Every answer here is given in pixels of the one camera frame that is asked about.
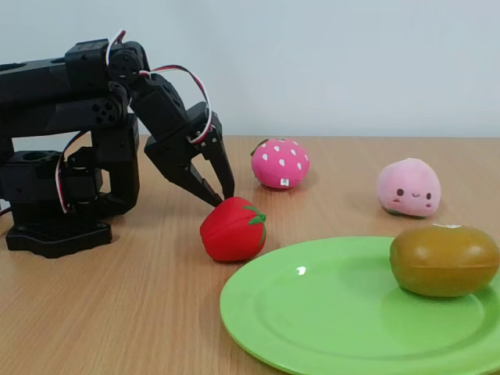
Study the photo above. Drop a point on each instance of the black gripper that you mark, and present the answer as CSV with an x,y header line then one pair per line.
x,y
170,151

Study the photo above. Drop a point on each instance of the red squishy strawberry toy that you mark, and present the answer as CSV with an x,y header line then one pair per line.
x,y
230,230

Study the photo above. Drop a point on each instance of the black robot arm with base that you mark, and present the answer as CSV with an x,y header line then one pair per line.
x,y
39,78

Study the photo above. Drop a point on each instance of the pink plush strawberry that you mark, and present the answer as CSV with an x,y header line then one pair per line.
x,y
279,164

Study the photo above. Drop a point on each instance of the green plastic plate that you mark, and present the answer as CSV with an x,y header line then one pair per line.
x,y
332,324

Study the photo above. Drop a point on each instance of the pink plush peach with face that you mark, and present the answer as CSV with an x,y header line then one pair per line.
x,y
408,183

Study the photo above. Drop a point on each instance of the brown squishy kiwi toy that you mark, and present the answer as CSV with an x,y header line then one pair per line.
x,y
441,261

